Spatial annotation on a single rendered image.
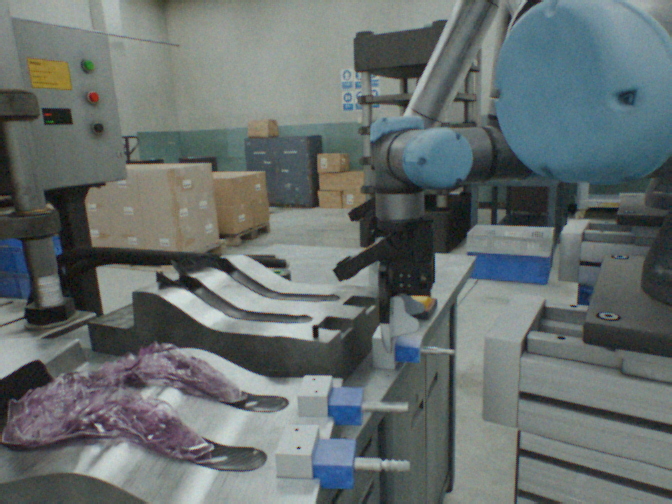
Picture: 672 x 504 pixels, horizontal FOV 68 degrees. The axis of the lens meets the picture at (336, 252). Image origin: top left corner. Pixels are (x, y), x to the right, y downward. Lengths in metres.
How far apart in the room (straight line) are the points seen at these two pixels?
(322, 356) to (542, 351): 0.35
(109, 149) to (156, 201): 3.20
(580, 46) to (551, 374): 0.28
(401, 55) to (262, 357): 4.20
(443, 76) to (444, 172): 0.40
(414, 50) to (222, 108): 5.19
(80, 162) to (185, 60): 8.46
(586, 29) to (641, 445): 0.33
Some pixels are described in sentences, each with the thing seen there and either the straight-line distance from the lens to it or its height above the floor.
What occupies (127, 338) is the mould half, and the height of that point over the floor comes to 0.84.
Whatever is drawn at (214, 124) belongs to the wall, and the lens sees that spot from 9.45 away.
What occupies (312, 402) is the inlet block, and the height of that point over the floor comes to 0.87.
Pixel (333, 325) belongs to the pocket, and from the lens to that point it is 0.82.
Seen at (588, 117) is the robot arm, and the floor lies 1.19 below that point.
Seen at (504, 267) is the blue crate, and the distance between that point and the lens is 3.98.
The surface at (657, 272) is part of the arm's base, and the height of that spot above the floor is 1.06.
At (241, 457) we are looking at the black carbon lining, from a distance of 0.58.
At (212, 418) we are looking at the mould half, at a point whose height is 0.87.
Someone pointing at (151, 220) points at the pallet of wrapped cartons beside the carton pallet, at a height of 0.46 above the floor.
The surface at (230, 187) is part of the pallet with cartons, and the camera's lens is 5.39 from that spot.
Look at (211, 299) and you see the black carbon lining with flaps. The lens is 0.91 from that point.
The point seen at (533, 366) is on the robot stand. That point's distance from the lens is 0.49.
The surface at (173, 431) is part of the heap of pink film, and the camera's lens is 0.57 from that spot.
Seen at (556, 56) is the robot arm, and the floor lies 1.22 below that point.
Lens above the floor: 1.19
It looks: 14 degrees down
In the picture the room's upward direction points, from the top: 3 degrees counter-clockwise
